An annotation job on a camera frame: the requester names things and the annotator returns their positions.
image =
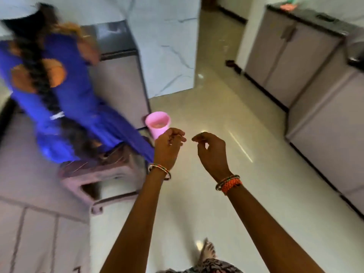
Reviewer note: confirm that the black flat object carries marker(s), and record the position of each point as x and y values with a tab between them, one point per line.
327	17

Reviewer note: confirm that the pink plastic cup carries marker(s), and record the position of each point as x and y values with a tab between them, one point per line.
157	123

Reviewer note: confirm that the brown plastic stool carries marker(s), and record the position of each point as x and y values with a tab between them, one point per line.
85	179

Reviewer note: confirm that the person's patterned garment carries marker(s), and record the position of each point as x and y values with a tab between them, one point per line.
210	267

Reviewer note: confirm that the orange wrist thread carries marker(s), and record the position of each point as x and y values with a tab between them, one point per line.
231	185

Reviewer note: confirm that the pink cloth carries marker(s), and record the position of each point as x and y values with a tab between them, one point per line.
288	7

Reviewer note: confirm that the grey long counter cabinet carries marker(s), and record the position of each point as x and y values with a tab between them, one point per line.
330	130

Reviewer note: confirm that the person's left fingers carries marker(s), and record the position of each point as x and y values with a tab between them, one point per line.
177	135

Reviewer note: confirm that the person's left forearm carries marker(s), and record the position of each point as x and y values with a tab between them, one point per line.
136	221

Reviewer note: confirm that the person's left hand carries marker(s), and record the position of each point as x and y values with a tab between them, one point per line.
166	152

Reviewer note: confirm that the grey panelled cabinet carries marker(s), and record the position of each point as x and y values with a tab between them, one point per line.
37	196

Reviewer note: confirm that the grey cabinet with dark top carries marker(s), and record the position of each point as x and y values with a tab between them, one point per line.
119	79

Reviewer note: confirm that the beaded wrist bangles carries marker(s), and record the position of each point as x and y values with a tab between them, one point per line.
159	168

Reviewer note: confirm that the grey two-door cabinet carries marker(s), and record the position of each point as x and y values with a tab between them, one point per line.
287	59

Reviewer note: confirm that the person's right hand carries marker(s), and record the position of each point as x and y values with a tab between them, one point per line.
214	157

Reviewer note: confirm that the person's bare foot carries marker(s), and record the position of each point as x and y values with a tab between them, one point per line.
207	251

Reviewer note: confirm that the person's right forearm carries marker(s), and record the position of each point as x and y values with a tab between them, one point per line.
264	230

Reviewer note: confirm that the green metal wrist bangles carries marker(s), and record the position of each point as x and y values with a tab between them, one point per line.
227	180

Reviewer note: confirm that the person's right thumb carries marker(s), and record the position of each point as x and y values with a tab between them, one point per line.
202	149

